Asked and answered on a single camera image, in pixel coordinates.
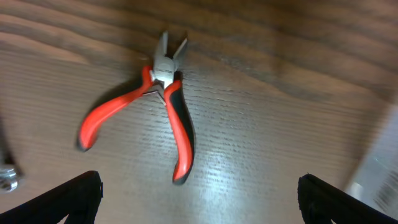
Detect silver combination wrench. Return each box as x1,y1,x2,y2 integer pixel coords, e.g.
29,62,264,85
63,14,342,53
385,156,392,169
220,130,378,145
1,121,23,194

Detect red handled cutting pliers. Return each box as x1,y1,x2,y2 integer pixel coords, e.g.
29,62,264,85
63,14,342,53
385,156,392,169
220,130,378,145
76,30,195,185

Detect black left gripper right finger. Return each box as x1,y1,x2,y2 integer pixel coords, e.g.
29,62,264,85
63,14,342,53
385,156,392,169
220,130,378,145
297,174,397,224

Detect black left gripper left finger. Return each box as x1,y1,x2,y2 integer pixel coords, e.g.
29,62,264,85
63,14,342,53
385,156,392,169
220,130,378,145
1,170,103,224

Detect clear plastic container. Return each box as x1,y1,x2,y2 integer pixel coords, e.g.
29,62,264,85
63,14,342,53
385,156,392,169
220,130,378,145
345,103,397,219

